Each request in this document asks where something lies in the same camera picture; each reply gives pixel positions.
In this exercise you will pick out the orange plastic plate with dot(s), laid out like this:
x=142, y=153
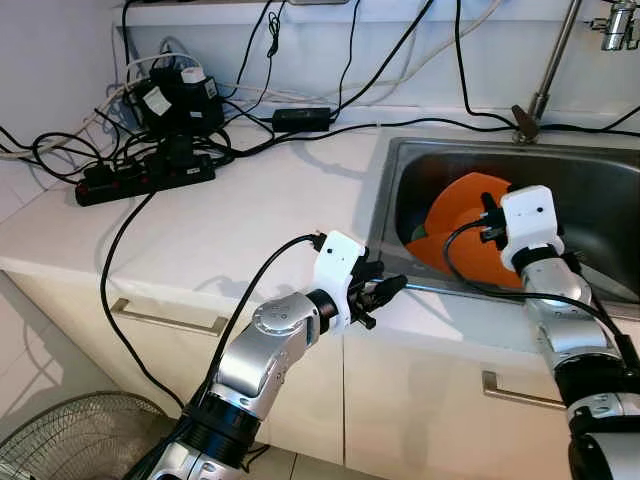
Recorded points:
x=470, y=270

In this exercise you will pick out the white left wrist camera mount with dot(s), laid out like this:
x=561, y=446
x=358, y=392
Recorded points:
x=338, y=265

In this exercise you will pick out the small black power brick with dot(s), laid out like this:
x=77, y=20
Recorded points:
x=302, y=119

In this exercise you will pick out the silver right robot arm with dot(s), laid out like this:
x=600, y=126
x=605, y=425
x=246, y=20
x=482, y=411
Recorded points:
x=560, y=320

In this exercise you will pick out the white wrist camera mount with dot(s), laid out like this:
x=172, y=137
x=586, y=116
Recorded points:
x=338, y=265
x=530, y=215

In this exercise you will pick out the white kitchen cabinet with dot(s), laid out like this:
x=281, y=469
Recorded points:
x=420, y=400

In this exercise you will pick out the black power strip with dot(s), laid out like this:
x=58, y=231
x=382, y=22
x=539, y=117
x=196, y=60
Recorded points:
x=150, y=180

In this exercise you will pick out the metal grille fan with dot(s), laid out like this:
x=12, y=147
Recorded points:
x=80, y=445

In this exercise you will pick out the stainless steel sink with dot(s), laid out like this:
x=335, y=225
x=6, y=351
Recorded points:
x=600, y=190

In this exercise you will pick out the black labelled power adapter block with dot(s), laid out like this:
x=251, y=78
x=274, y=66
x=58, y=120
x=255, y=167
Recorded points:
x=180, y=105

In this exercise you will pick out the small white plug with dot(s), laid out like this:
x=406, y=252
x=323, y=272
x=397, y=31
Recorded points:
x=192, y=75

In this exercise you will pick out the chrome gooseneck faucet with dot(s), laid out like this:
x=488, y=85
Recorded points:
x=527, y=122

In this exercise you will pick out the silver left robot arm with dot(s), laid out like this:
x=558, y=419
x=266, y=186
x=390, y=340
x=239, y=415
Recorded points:
x=270, y=350

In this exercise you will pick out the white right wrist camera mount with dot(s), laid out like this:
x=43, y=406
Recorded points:
x=530, y=215

